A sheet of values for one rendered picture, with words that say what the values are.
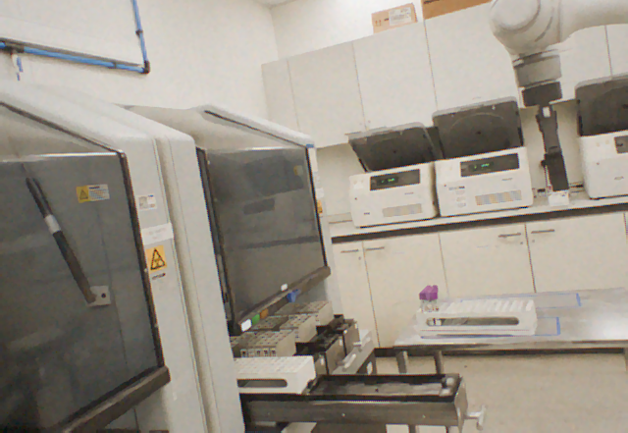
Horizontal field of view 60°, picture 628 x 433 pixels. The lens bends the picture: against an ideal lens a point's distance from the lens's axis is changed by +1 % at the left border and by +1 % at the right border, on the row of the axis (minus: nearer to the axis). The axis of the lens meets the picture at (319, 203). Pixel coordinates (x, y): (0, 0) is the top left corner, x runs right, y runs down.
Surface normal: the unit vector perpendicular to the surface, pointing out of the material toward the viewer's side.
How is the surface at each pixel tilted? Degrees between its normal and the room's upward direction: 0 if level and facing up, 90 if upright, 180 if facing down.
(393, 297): 90
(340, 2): 90
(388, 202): 90
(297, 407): 90
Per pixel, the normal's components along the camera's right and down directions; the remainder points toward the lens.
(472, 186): -0.37, 0.11
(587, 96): -0.11, 0.85
